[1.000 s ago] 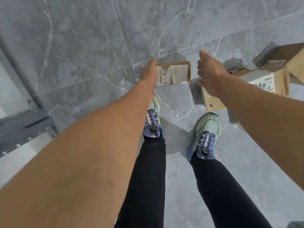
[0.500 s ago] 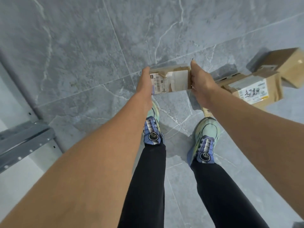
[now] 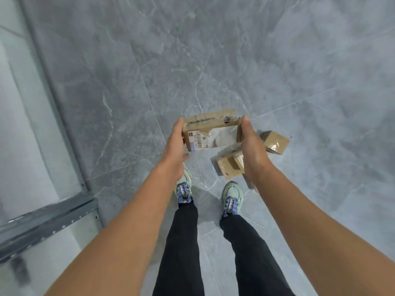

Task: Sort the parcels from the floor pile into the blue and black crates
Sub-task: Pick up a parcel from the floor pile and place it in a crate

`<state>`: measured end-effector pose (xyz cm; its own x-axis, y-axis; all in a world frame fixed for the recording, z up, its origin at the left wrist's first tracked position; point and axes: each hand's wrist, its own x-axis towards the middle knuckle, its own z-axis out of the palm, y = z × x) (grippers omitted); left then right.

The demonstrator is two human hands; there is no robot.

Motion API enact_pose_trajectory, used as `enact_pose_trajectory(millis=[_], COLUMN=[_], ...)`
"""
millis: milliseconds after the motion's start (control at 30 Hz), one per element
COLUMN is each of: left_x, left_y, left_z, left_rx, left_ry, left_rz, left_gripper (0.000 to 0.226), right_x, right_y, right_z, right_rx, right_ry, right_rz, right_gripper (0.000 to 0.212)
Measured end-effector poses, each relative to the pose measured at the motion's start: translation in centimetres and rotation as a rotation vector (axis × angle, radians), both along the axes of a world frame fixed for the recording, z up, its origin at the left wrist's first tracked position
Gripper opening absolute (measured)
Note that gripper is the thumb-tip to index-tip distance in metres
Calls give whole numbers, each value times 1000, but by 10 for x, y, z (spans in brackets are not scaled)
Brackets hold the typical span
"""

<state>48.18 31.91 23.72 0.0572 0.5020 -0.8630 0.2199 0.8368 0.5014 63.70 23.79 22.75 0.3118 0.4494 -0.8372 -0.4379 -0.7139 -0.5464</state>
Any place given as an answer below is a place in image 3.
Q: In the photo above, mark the person's left hand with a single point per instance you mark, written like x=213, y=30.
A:
x=172, y=160

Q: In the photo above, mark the person's right hand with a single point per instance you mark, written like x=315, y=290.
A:
x=254, y=157

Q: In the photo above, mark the wide brown box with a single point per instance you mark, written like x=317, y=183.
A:
x=233, y=167

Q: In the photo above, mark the small cube brown box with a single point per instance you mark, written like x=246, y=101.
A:
x=274, y=141

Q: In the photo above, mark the brown box torn white label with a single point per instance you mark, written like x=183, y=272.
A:
x=210, y=121

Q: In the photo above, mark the person's left forearm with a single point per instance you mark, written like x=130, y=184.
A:
x=117, y=243

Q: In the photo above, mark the person's right forearm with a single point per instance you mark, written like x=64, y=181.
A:
x=324, y=237

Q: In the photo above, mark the person's right shoe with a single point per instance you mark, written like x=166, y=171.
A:
x=231, y=198

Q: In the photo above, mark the person's left leg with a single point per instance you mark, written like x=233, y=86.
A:
x=182, y=255

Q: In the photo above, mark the person's leg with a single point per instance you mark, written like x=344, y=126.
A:
x=182, y=255
x=256, y=262

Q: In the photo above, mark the person's right leg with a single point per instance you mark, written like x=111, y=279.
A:
x=256, y=262

